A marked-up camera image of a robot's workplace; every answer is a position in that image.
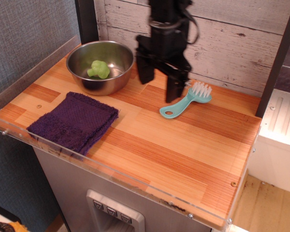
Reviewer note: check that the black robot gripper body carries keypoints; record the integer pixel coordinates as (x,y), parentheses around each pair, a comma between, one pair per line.
(165,47)

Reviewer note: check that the white toy sink unit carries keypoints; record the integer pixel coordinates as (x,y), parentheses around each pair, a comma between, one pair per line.
(270,159)

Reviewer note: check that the dark vertical frame post right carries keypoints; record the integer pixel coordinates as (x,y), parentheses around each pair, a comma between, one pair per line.
(274,73)

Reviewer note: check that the dark vertical frame post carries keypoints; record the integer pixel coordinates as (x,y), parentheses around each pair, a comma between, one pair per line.
(274,73)
(87,22)

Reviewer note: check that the green toy broccoli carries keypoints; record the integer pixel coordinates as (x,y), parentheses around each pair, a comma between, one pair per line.
(99,69)

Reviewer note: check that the grey toy fridge cabinet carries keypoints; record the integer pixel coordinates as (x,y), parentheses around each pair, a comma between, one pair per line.
(70,184)

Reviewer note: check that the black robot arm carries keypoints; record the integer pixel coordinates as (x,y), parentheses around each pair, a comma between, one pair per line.
(168,11)

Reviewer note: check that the stainless steel bowl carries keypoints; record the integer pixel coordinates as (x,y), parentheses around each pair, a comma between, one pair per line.
(118,57)

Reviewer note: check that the dark vertical frame post left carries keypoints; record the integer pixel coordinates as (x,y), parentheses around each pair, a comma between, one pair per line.
(87,22)

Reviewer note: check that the purple folded towel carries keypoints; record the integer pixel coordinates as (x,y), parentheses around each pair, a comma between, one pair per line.
(77,123)

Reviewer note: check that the clear acrylic edge guard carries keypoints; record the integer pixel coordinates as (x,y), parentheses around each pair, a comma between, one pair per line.
(192,164)

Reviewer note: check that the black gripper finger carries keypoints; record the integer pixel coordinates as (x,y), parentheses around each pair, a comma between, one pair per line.
(175,86)
(145,69)

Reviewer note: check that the teal dish brush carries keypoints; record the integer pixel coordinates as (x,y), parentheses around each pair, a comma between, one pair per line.
(199,92)

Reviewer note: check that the yellow object bottom left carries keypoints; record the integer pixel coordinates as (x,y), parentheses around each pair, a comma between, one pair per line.
(18,227)

